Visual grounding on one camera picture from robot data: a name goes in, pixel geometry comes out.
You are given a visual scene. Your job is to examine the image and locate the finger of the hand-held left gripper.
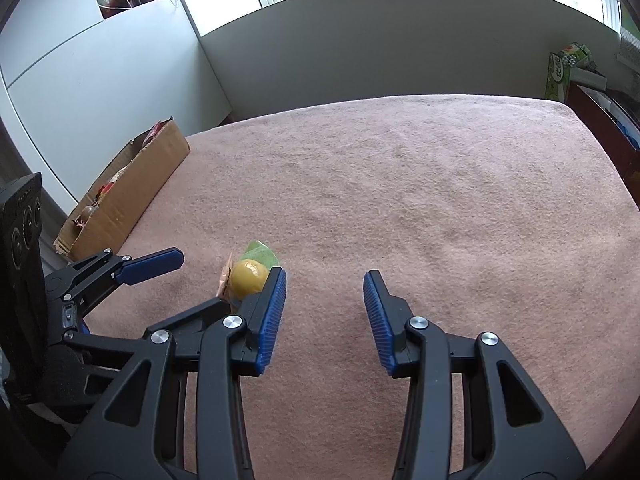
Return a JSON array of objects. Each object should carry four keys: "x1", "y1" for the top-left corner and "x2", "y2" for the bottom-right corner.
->
[
  {"x1": 47, "y1": 246, "x2": 185, "y2": 318},
  {"x1": 62, "y1": 297, "x2": 232, "y2": 361}
]

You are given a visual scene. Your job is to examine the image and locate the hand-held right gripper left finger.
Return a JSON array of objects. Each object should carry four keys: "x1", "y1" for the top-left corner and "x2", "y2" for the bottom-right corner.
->
[{"x1": 62, "y1": 266, "x2": 288, "y2": 480}]

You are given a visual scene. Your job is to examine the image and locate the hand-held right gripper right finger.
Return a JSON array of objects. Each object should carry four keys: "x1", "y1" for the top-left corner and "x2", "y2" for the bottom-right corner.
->
[{"x1": 362, "y1": 269, "x2": 587, "y2": 480}]

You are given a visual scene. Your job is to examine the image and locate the pile of mixed snack packets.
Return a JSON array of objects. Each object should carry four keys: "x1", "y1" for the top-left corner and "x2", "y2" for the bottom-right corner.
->
[{"x1": 72, "y1": 120, "x2": 173, "y2": 231}]

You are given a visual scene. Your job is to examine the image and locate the green tissue box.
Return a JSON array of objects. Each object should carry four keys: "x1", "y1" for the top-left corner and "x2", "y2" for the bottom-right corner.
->
[{"x1": 544, "y1": 42, "x2": 591, "y2": 101}]

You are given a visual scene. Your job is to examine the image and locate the brown cardboard box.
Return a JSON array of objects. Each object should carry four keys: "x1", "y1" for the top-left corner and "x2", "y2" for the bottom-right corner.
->
[{"x1": 54, "y1": 117, "x2": 191, "y2": 261}]

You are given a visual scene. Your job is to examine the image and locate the white lace cloth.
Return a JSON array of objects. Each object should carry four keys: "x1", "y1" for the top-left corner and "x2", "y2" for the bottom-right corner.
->
[{"x1": 619, "y1": 30, "x2": 640, "y2": 68}]

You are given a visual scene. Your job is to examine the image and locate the pink blanket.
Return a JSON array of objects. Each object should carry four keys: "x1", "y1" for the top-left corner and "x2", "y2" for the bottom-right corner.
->
[{"x1": 82, "y1": 94, "x2": 640, "y2": 480}]

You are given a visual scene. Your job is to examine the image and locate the white wardrobe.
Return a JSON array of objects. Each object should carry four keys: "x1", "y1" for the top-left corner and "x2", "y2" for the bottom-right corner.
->
[{"x1": 0, "y1": 0, "x2": 233, "y2": 201}]

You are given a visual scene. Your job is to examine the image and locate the dark wooden cabinet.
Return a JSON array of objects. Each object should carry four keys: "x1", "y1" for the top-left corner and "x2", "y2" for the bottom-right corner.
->
[{"x1": 567, "y1": 82, "x2": 640, "y2": 201}]

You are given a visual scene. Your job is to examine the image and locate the yellow ball snack packet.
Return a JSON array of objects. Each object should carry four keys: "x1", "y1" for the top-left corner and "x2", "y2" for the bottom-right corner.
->
[{"x1": 217, "y1": 241, "x2": 282, "y2": 306}]

